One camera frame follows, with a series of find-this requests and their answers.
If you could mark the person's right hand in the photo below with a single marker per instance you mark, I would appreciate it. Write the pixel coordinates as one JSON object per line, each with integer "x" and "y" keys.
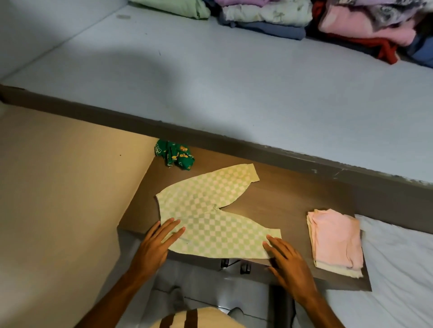
{"x": 291, "y": 270}

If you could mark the person's left hand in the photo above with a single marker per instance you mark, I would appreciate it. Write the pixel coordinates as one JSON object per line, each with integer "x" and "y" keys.
{"x": 152, "y": 250}

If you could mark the cream yellow garment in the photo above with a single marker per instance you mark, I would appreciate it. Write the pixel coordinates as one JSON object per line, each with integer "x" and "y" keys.
{"x": 338, "y": 272}

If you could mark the pink garment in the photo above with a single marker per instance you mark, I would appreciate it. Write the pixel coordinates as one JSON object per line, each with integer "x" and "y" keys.
{"x": 335, "y": 236}

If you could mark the green checkered baby pants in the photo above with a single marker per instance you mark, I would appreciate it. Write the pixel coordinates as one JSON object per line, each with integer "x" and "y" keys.
{"x": 209, "y": 223}

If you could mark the green cartoon print garment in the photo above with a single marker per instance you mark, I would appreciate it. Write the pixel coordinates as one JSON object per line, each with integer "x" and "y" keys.
{"x": 174, "y": 155}

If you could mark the stack of clothes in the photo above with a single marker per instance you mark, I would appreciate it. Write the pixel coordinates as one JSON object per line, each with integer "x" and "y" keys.
{"x": 270, "y": 13}

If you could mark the person's left forearm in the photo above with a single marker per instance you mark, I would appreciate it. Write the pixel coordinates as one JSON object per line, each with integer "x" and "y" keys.
{"x": 108, "y": 304}

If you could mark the person's left shoe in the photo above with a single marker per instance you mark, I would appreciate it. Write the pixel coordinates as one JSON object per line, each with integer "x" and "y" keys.
{"x": 176, "y": 297}

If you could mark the dark cabinet knob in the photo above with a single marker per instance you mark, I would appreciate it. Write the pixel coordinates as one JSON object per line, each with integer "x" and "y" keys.
{"x": 225, "y": 263}
{"x": 245, "y": 267}

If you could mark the brown wooden bedside cabinet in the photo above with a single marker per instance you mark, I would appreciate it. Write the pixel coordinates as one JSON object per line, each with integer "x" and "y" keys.
{"x": 287, "y": 202}

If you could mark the white bed sheet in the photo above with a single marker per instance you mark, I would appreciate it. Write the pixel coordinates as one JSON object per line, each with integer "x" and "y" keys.
{"x": 399, "y": 270}

